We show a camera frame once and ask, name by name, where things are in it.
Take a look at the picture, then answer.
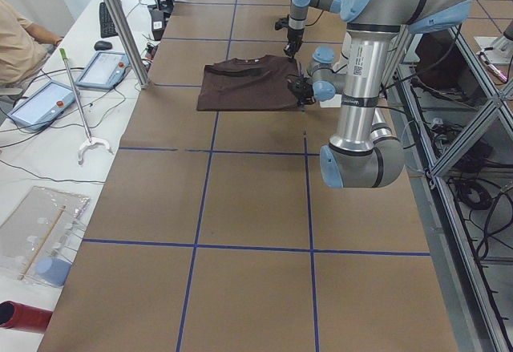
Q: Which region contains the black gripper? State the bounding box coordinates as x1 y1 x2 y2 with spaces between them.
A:
283 27 305 58
287 78 314 105

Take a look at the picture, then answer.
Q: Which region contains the dark brown t-shirt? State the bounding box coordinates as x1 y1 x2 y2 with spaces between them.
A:
196 55 298 111

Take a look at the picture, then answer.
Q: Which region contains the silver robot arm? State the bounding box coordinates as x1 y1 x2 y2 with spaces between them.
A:
275 0 341 59
285 0 471 188

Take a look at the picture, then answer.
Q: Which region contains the black keyboard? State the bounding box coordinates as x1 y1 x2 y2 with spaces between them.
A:
99 2 117 38

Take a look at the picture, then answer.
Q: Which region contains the far teach pendant tablet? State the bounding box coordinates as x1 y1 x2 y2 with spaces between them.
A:
75 51 130 90

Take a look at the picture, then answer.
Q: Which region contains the teach pendant tablet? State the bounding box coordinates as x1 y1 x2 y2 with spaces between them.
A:
75 51 130 90
7 81 75 131

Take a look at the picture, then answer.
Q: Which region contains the black computer mouse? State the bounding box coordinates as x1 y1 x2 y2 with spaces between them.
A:
94 40 112 51

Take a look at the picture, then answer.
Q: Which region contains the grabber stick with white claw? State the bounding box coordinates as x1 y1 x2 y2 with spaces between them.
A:
59 48 113 165

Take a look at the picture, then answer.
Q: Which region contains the near teach pendant tablet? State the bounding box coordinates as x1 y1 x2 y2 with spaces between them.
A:
7 81 75 131

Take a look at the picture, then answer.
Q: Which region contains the person in beige shirt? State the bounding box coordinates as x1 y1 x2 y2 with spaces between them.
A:
1 0 63 88

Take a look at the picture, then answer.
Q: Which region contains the clear plastic bag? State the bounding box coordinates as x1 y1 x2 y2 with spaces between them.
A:
1 187 90 287

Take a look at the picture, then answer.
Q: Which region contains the red cylinder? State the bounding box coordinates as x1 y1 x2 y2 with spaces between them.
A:
1 301 53 334

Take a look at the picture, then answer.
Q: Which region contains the aluminium frame post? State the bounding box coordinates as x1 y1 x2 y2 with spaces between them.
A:
103 0 149 89

